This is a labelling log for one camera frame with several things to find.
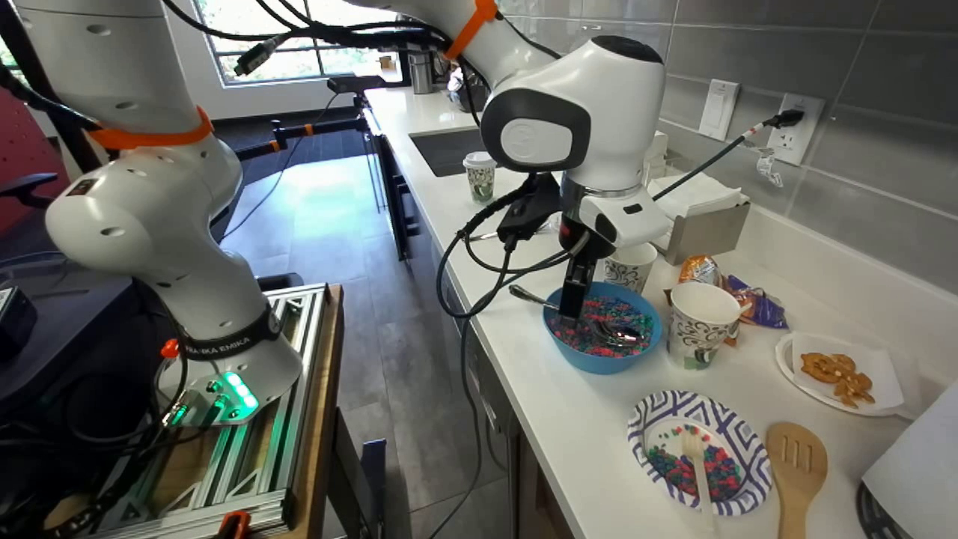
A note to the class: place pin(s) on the blue floral bowl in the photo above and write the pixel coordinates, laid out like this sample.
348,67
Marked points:
598,331

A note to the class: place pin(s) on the blue white patterned paper bowl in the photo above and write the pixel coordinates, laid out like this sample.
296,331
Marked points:
735,422

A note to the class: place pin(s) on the red chair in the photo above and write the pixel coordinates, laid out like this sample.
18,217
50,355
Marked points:
23,150

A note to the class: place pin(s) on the floral paper cup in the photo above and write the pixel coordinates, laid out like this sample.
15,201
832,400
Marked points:
699,340

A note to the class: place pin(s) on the white plastic spoon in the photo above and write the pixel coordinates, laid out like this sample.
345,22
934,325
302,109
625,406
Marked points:
699,475

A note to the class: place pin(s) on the wooden slotted spatula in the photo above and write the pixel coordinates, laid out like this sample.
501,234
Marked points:
797,499

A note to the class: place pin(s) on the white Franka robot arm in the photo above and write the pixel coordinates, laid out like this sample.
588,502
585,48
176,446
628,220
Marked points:
149,228

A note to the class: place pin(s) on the metal tissue box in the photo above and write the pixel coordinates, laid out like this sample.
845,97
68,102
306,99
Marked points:
712,234

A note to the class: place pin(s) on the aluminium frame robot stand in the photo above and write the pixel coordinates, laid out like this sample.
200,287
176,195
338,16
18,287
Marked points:
302,400

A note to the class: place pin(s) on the kitchen sink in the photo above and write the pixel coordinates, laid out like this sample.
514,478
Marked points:
444,150

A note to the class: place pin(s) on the black box device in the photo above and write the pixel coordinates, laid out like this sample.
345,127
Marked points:
15,319

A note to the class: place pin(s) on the window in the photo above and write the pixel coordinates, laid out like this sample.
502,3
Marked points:
287,60

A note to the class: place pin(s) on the dark base cabinet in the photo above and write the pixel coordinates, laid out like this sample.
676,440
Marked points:
396,199

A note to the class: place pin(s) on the large white appliance black base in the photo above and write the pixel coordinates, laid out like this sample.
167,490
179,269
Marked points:
922,467

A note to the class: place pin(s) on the orange snack bag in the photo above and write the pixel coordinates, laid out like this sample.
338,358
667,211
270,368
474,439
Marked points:
699,269

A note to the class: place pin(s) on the black low bench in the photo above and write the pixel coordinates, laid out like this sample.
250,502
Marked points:
300,127

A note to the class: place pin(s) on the patterned white mug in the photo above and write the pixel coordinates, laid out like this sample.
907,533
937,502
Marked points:
631,268

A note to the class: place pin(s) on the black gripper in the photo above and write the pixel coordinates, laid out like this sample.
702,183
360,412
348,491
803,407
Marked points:
585,234

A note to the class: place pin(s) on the colourful candy pile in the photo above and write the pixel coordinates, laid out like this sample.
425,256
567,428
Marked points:
721,467

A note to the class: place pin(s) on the purple snack bag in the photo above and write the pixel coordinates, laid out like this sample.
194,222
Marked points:
763,307

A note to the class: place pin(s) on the white wall outlet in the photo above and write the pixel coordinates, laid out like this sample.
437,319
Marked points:
803,145

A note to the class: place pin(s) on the white green coffee cup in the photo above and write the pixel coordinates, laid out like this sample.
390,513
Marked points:
479,181

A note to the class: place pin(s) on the pretzel pile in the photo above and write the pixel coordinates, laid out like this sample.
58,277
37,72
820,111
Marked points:
838,379

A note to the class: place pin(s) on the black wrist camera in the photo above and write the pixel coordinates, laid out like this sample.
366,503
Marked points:
526,211

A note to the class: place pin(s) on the white switch plate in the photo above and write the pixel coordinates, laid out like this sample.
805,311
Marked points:
718,109

